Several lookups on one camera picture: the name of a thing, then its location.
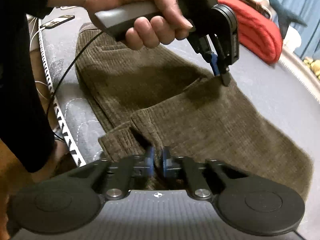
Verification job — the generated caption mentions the brown corduroy pants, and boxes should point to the brown corduroy pants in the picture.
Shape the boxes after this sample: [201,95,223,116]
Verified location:
[76,23,313,199]

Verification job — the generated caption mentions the left forearm black sleeve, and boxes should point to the left forearm black sleeve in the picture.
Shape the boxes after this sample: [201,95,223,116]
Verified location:
[1,0,55,173]

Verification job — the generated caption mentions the person's left hand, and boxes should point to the person's left hand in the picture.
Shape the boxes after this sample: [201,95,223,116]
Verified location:
[47,0,193,50]

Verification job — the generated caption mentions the red folded blanket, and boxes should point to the red folded blanket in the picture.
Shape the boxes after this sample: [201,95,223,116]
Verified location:
[218,0,283,64]

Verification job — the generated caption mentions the grey quilted mattress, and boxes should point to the grey quilted mattress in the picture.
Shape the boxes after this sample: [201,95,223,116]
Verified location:
[38,8,319,239]

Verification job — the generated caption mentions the yellow plush toy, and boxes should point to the yellow plush toy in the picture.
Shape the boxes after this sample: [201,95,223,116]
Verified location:
[303,57,320,79]

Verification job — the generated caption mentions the blue curtain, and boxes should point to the blue curtain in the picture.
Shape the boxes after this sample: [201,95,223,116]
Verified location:
[279,0,319,60]

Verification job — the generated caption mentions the smartphone on mattress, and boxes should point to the smartphone on mattress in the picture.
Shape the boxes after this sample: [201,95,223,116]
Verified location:
[40,15,75,29]

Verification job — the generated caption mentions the white charging cable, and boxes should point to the white charging cable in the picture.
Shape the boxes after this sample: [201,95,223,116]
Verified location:
[28,17,54,100]

